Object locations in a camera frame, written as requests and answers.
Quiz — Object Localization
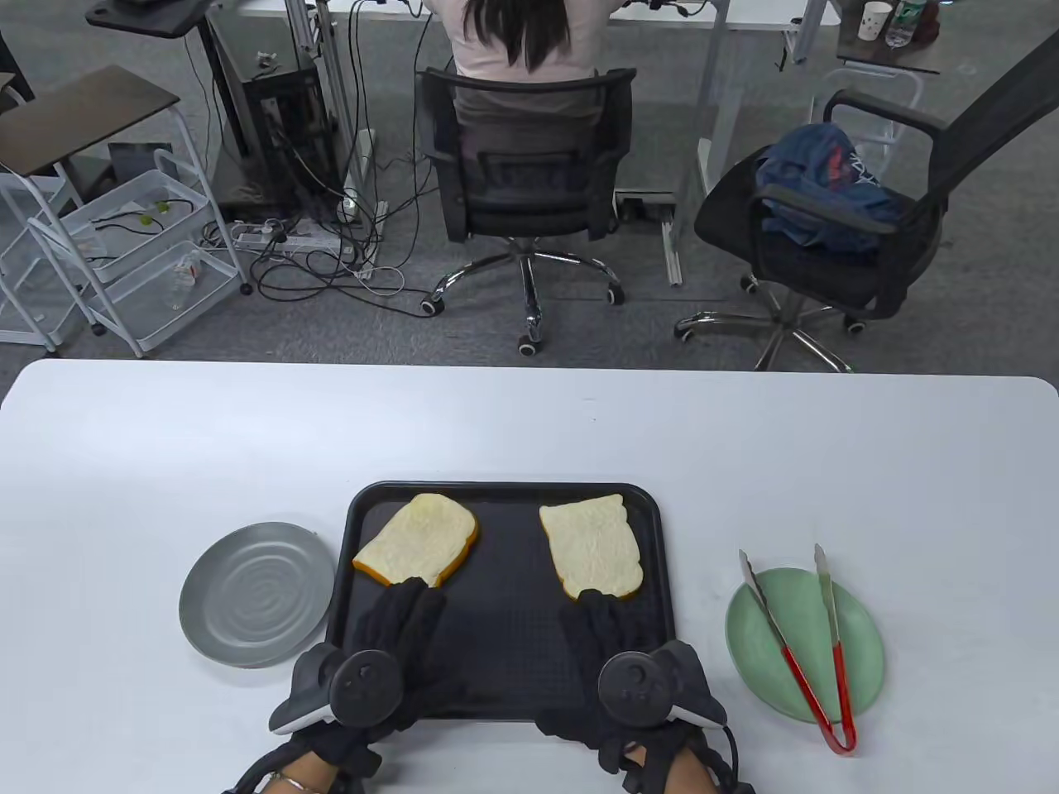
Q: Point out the person's left hand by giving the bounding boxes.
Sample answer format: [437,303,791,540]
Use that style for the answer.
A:
[308,576,453,777]

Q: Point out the person's right hand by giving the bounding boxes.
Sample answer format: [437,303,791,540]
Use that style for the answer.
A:
[536,589,663,774]

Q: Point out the grey hand controller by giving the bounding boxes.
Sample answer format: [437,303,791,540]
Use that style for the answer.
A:
[597,641,729,730]
[269,645,406,737]

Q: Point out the toast slice with orange crust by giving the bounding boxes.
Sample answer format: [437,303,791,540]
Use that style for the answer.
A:
[352,494,480,590]

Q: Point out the pale toast slice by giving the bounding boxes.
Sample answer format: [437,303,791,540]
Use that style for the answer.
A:
[539,494,645,602]

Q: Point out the black food tray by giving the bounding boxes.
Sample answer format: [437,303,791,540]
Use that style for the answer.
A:
[319,482,682,723]

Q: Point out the grey metal plate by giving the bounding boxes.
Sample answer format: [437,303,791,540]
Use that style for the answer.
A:
[179,521,338,668]

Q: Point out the red-handled kitchen tongs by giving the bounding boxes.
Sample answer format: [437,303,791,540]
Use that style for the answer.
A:
[739,543,858,755]

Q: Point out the person's left forearm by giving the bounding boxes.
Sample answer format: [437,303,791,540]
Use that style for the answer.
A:
[248,740,342,794]

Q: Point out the person's right forearm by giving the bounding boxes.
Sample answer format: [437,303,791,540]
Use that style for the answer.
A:
[625,744,714,794]

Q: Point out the green plate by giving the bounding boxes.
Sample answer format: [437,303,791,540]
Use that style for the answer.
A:
[726,567,885,726]

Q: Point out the white power strip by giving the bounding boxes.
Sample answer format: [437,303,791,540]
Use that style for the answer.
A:
[232,227,344,253]

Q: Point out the empty plastic bottle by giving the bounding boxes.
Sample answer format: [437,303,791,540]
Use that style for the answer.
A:
[170,252,204,311]

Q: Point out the black office chair with armrests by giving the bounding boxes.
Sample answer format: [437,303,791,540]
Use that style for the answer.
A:
[674,29,1059,373]

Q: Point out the black mesh office chair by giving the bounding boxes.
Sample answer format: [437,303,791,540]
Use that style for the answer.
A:
[414,66,638,356]

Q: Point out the black computer tower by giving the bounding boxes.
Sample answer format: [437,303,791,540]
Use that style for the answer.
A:
[238,66,348,220]

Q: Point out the blue clothing bundle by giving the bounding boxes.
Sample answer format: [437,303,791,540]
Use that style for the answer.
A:
[755,124,907,253]

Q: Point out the white background desk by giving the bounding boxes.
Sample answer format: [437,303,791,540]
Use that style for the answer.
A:
[211,0,836,286]

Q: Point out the dark-top small table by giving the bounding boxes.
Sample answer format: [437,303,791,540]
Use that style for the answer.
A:
[836,0,944,75]

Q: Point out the black-top rolling stand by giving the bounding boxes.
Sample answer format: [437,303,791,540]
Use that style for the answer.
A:
[85,0,257,208]

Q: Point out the clear plastic water bottle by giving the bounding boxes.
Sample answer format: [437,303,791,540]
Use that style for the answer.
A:
[885,0,923,48]

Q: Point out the black right glove cable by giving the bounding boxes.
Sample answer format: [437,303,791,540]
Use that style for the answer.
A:
[712,726,755,794]

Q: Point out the black glove cable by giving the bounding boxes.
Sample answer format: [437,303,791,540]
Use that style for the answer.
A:
[222,744,286,794]
[712,726,755,794]

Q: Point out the black left glove cable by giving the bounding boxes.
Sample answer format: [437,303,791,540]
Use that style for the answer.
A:
[222,744,286,794]

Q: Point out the tangle of black cables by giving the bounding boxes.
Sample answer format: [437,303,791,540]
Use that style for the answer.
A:
[186,0,439,319]

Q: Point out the white wire rolling cart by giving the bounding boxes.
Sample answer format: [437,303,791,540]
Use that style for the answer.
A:
[29,170,247,358]

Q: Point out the aluminium frame post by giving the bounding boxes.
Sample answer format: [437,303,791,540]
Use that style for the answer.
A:
[284,0,373,203]

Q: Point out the white wire trolley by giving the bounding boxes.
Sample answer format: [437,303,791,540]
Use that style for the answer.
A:
[0,65,253,352]

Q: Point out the white metal stool frame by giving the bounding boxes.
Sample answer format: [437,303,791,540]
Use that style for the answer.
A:
[809,69,923,179]

